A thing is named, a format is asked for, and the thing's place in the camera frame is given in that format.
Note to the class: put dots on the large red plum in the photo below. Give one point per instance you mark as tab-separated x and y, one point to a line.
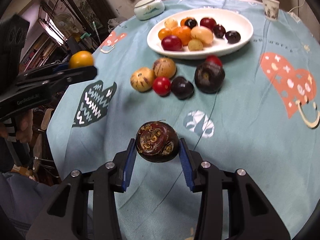
208	22

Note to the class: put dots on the light blue patterned tablecloth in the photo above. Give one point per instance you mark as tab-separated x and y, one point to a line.
258	121

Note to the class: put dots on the yellow orange citrus fruit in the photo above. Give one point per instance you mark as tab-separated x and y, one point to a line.
164	33

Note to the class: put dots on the clear plastic bag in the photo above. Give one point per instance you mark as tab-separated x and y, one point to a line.
114	22

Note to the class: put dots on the printed paper cup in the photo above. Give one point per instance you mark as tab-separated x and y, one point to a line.
271	9

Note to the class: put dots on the large dark mangosteen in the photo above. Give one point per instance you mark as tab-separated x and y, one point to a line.
209	77

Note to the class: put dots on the dark brown water chestnut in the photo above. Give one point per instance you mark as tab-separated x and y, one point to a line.
157	142

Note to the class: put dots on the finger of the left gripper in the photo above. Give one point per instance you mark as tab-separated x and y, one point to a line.
42	71
62	78

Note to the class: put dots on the dark red plum back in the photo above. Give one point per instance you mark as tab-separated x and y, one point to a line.
172	43

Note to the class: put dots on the pale yellow round fruit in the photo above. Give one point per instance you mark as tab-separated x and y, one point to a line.
171	23

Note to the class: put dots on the dark cherry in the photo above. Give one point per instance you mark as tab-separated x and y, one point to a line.
232	37
219	31
191	23
182	88

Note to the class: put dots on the yellow small citrus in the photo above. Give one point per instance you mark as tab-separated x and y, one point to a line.
81	59

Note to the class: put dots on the red cherry tomato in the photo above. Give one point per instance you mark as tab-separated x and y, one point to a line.
162	86

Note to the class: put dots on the operator left hand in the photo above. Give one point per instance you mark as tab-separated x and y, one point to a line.
25	131

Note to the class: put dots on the dark framed picture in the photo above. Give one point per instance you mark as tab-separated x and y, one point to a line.
94	14

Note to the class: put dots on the white oval plate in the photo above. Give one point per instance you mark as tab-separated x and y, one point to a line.
230	20

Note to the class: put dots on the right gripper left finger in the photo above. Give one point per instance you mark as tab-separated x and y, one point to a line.
114	176

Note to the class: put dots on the orange mandarin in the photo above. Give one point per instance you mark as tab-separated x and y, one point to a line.
183	21
183	33

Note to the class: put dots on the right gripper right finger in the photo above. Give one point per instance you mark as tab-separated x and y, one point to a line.
204	177

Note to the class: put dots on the celadon lidded ceramic jar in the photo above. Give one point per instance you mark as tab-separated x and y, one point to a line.
146	9

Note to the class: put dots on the pale peach fruit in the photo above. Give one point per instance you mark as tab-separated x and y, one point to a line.
203	34

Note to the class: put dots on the small red tomato by plate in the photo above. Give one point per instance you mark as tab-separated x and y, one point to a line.
214	59

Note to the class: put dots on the striped pepino melon back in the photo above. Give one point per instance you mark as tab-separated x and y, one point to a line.
164	67

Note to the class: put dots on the standing electric fan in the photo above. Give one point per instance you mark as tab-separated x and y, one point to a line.
65	23

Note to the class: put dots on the small tan longan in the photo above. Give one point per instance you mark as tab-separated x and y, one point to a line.
195	45

